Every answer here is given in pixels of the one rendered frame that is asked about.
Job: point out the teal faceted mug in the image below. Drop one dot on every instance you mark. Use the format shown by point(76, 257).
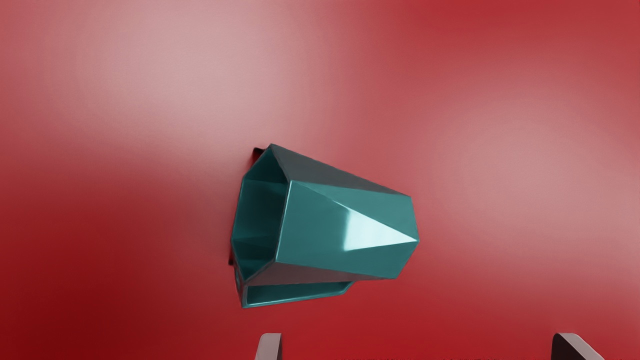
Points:
point(340, 225)

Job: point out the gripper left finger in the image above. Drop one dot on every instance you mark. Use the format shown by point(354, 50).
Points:
point(270, 347)

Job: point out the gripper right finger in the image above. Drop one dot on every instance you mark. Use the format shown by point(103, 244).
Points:
point(575, 348)

